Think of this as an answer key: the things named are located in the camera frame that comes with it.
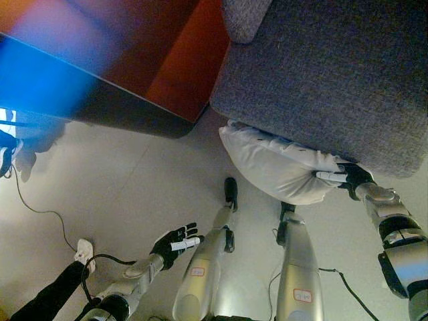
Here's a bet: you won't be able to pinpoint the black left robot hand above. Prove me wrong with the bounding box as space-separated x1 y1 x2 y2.
150 222 205 270

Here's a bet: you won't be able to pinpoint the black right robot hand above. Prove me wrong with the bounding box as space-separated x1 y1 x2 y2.
316 163 375 201

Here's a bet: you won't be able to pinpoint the white pillow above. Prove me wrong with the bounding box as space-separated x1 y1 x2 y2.
219 120 348 205

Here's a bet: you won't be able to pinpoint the silver left robot leg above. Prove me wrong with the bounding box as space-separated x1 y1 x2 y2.
172 205 237 321

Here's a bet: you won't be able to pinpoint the silver robot leg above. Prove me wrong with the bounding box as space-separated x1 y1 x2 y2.
276 210 326 321
172 205 237 321

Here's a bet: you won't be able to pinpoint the black left robot foot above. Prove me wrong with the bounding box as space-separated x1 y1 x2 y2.
223 177 239 212

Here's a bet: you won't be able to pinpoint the grey fabric armchair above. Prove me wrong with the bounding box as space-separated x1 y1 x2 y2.
209 0 428 178

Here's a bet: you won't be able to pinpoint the silver right robot leg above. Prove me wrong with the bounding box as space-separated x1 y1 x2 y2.
276 210 326 321

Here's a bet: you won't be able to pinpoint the person leg black trousers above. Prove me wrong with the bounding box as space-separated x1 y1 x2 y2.
9 260 90 321

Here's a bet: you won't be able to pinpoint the black and white shoe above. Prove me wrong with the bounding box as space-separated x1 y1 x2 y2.
0 129 23 179

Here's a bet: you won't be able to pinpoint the glossy brown wooden desk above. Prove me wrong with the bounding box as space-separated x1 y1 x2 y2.
0 0 231 140

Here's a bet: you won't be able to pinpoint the thick black cable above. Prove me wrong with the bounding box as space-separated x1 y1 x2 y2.
81 253 136 304

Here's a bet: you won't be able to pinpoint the black cable with bend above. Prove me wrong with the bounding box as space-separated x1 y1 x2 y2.
318 267 381 321

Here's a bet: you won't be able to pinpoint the thin black floor cable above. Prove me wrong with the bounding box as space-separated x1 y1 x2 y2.
9 165 78 252

